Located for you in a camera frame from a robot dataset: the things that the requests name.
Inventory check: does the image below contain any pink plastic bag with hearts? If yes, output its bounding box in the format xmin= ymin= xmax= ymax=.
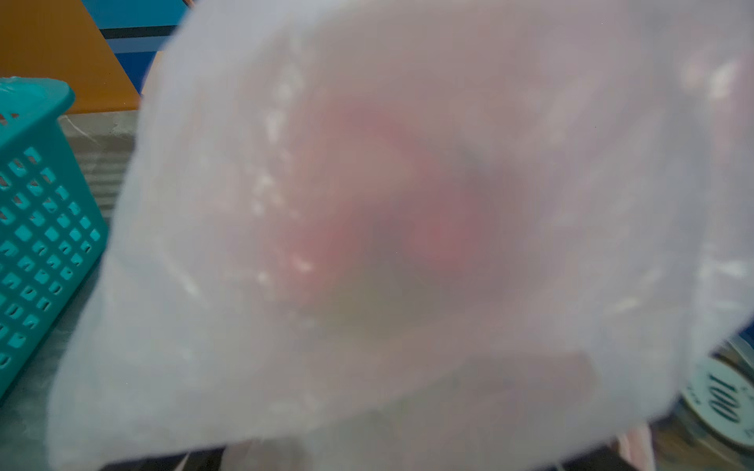
xmin=47 ymin=1 xmax=753 ymax=470

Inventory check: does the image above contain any teal plastic basket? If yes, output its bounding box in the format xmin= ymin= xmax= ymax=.
xmin=1 ymin=78 xmax=108 ymax=392

